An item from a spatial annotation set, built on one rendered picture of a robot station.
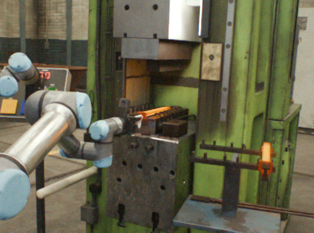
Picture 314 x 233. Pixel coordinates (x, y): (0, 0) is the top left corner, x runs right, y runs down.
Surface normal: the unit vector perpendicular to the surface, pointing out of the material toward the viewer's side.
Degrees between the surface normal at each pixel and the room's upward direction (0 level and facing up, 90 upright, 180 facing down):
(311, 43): 90
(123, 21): 90
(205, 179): 90
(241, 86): 90
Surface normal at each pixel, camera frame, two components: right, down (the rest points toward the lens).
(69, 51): -0.55, 0.13
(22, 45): 0.83, 0.14
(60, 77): 0.00, -0.33
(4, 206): 0.93, 0.14
